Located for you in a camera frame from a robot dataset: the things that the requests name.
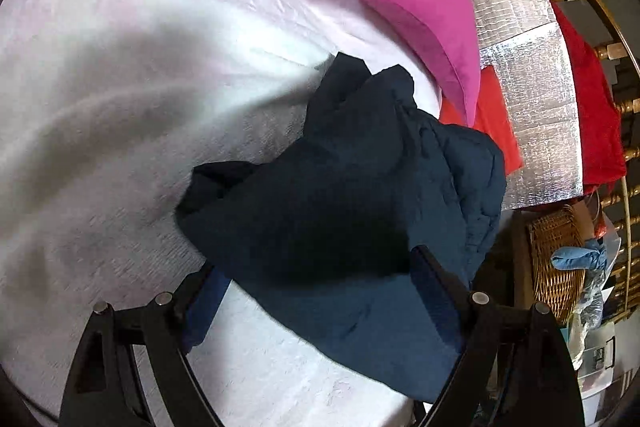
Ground red pillow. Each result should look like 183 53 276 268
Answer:
439 66 525 175

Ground wicker basket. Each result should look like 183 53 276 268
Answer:
529 204 601 325

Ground pink pillow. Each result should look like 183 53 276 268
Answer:
334 0 482 128

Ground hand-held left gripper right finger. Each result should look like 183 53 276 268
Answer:
410 244 586 427

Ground red cloth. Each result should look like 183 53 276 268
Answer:
550 2 628 198

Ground silver foil insulation sheet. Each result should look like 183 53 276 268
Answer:
452 0 586 212

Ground white plastic box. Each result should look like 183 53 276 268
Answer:
580 322 632 378

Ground clear plastic bag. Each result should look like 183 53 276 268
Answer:
570 274 607 358

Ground dark wooden shelf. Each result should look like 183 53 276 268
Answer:
500 207 538 308

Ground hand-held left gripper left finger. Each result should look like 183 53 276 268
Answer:
59 259 232 427

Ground navy quilted jacket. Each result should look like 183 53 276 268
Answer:
175 52 508 403

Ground light blue cloth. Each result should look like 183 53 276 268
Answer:
550 239 608 275

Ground white bed blanket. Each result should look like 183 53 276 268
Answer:
0 0 451 427

